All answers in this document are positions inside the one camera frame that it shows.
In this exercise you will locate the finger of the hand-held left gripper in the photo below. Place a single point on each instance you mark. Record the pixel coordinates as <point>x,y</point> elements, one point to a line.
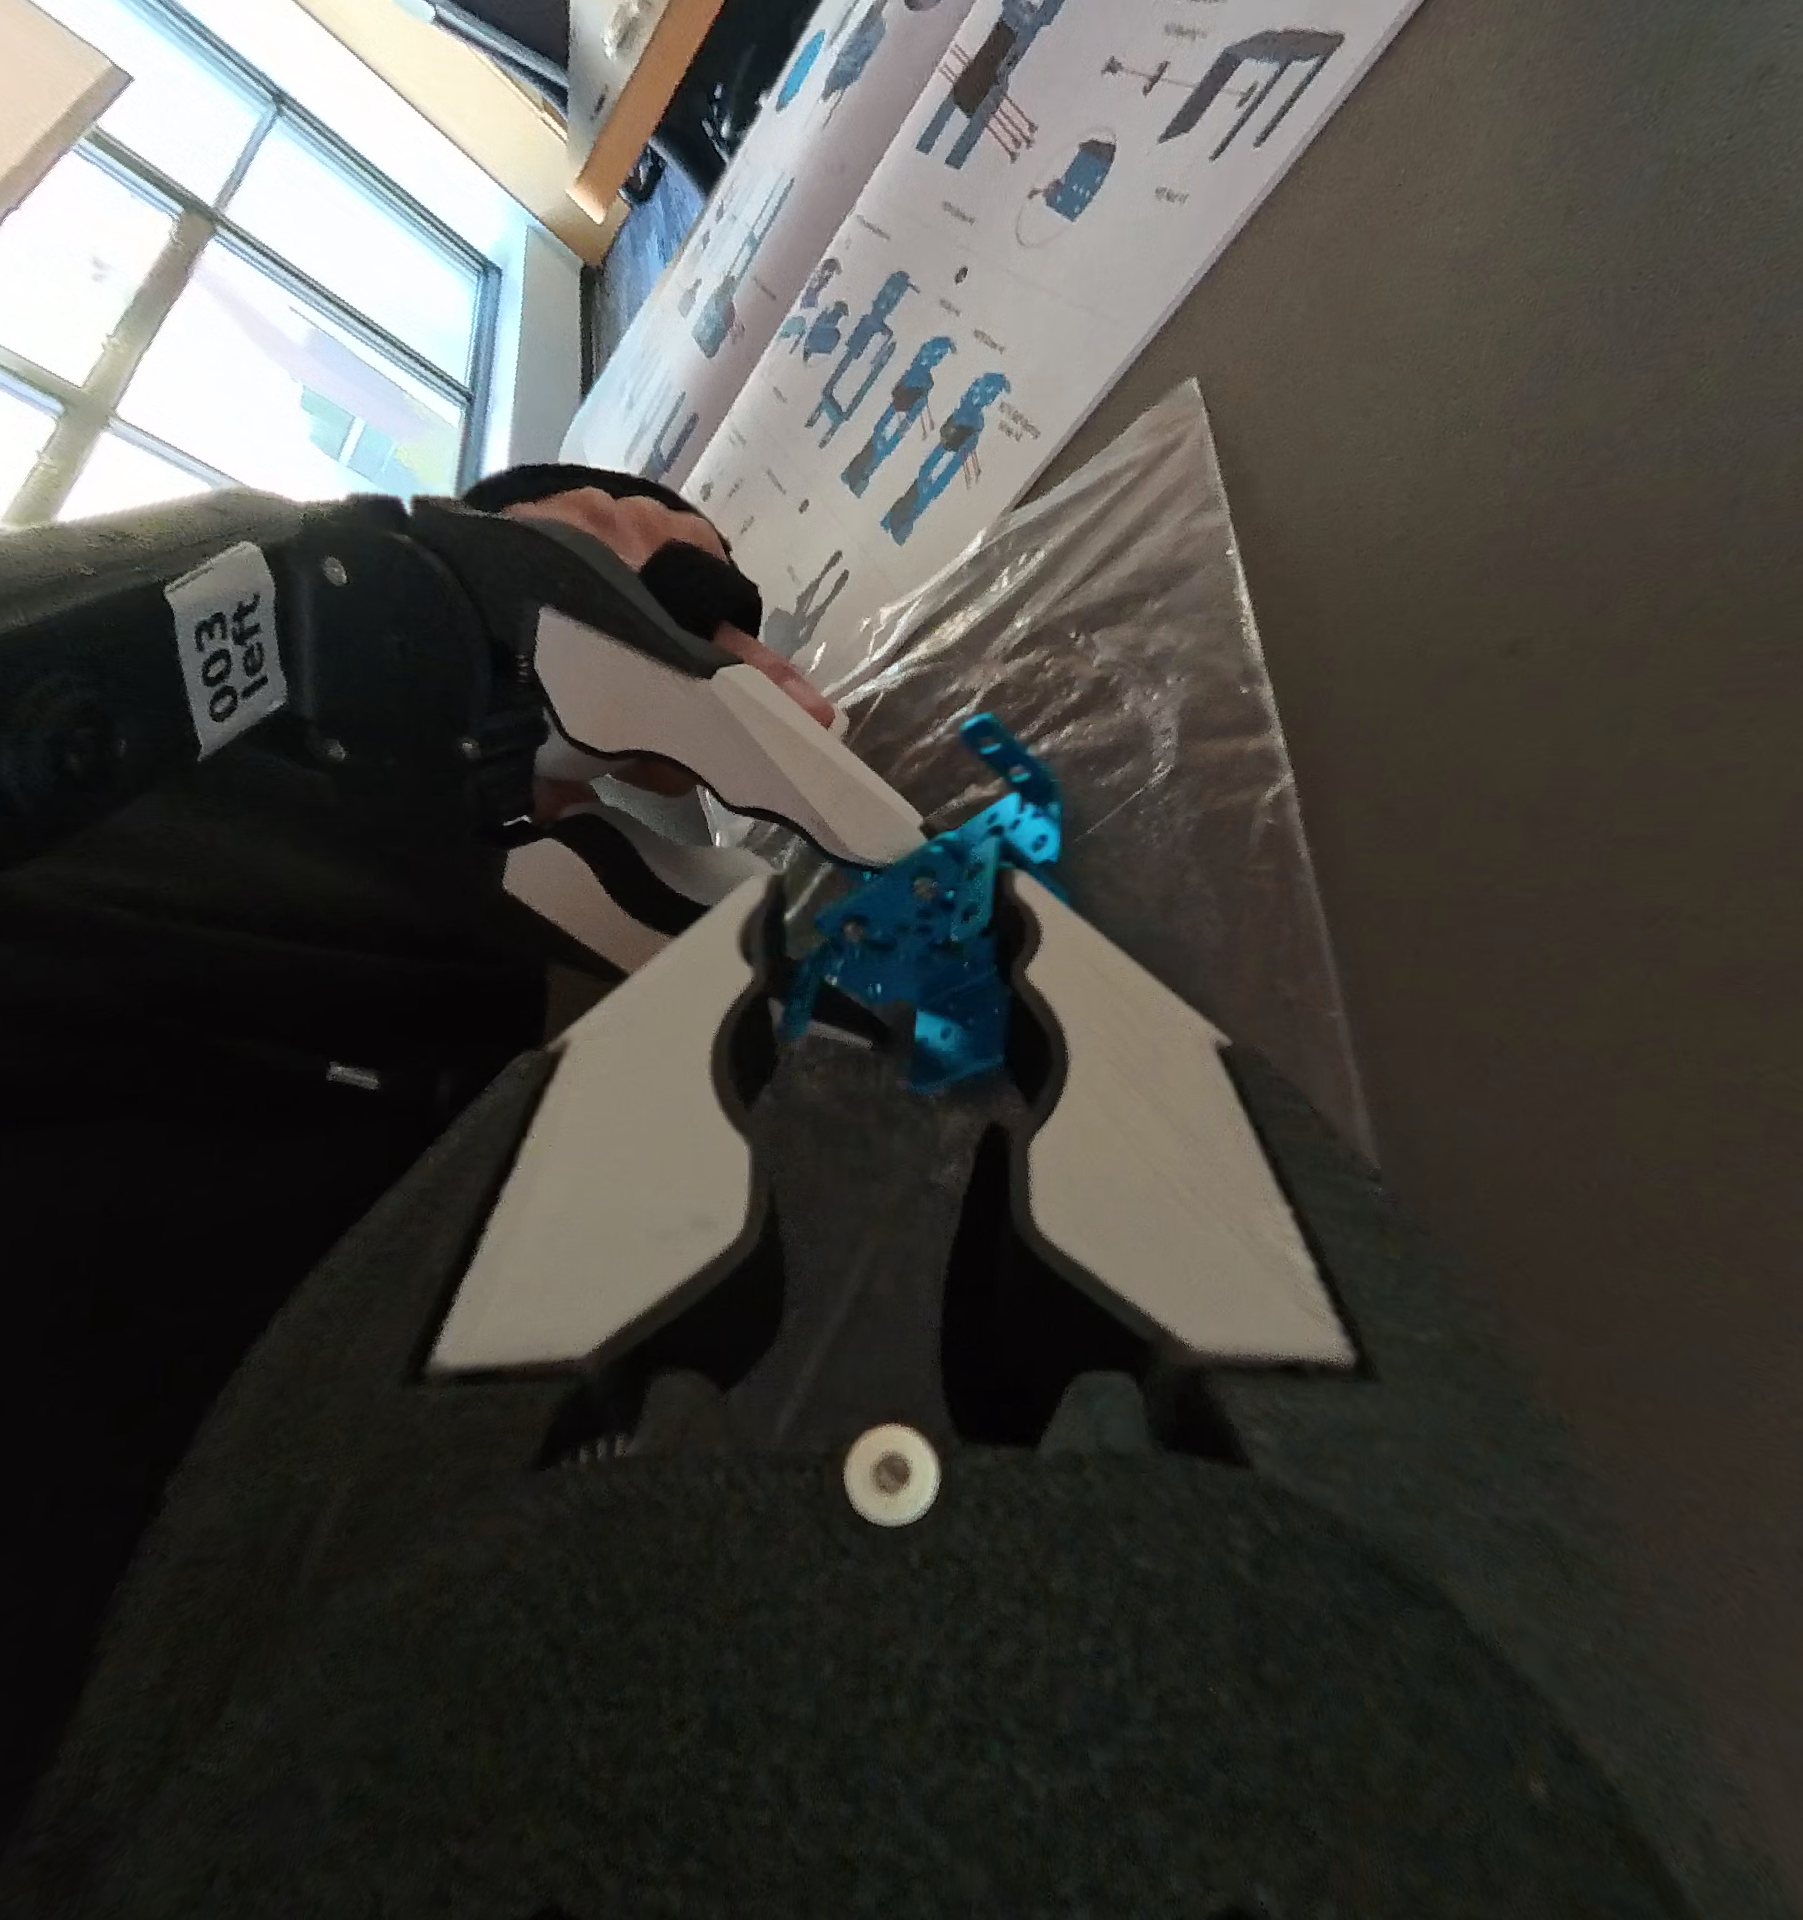
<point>585,900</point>
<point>661,705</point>

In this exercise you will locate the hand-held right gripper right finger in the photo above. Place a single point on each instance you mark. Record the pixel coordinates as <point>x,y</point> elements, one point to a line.
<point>1185,1201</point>

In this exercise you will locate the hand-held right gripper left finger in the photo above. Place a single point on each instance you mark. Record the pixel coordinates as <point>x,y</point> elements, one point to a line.
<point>601,1201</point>

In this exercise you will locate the blue metal bracket assembly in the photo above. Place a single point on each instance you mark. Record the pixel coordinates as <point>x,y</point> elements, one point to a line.
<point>901,915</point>

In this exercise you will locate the person's left hand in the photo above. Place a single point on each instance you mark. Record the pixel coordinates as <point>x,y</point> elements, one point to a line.
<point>615,518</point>

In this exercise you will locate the large window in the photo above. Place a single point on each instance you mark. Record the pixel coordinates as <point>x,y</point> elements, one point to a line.
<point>239,331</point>

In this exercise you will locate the clear plastic bag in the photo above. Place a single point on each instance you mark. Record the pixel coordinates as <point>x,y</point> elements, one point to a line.
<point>1141,675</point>

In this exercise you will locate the open instruction manual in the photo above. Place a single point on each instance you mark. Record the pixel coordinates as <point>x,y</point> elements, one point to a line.
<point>1081,344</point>

